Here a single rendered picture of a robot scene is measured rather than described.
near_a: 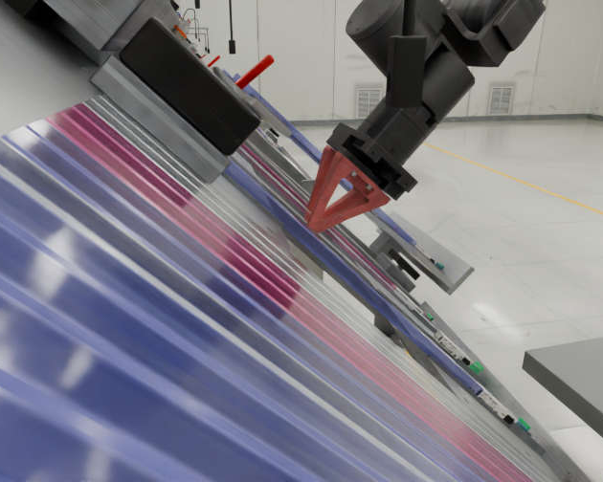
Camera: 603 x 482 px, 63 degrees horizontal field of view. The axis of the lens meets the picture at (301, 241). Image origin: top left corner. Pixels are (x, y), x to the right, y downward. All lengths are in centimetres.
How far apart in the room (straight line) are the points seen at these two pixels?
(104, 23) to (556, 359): 88
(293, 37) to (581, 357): 751
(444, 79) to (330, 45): 785
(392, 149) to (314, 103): 783
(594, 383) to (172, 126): 82
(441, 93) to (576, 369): 63
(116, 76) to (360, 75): 821
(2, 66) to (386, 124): 34
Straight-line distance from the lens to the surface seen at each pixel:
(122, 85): 28
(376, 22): 44
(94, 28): 29
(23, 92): 19
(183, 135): 28
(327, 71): 831
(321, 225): 48
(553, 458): 59
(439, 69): 48
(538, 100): 999
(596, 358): 103
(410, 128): 47
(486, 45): 49
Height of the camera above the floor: 110
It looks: 21 degrees down
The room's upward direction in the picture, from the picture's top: straight up
